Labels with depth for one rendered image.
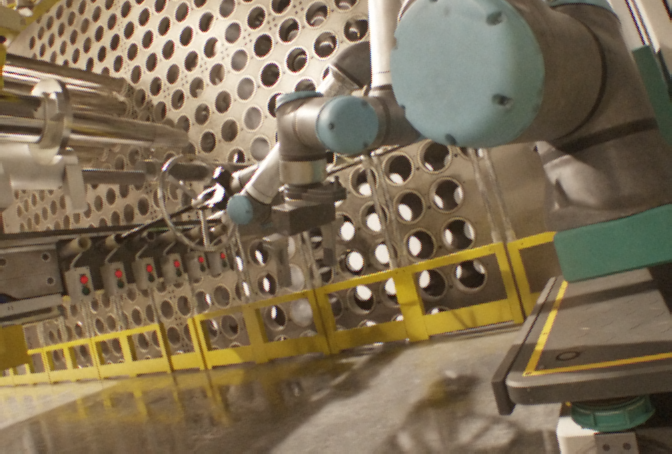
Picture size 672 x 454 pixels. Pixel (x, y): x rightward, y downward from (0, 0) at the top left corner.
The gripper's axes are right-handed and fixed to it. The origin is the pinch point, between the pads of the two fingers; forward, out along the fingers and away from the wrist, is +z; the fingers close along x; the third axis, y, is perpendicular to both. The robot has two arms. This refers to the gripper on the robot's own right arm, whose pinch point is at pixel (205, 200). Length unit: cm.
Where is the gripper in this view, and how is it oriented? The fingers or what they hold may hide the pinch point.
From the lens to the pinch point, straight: 164.5
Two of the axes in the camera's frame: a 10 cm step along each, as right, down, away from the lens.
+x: 0.6, -8.0, 6.0
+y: 5.2, 5.4, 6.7
